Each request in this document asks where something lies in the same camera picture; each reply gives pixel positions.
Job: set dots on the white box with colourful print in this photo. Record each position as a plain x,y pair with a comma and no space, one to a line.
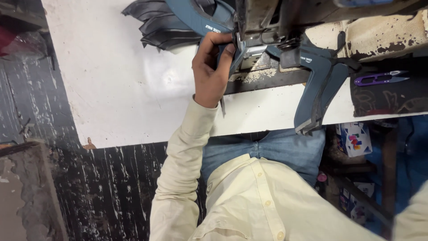
356,204
354,139

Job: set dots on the person's left hand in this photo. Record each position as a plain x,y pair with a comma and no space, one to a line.
209,73

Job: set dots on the blue shoe piece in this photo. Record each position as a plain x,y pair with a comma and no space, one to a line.
197,16

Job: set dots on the pink round cap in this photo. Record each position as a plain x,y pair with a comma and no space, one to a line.
321,177

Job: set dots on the person's blue jeans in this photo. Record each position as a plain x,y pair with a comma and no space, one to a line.
287,150

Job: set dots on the dark patterned cloth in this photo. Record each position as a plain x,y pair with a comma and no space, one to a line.
388,97

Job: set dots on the person's cream shirt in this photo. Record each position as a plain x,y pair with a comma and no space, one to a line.
267,200

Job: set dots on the dark wooden table frame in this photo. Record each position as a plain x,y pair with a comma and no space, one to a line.
388,174

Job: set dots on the clear plastic bag with red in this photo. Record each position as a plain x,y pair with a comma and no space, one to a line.
23,45

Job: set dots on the pile of black shoe pieces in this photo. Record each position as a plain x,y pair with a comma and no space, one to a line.
160,26

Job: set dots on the purple thread snips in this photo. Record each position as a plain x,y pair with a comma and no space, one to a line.
374,79

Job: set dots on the worn cream sewing machine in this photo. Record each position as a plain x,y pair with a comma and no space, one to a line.
367,33

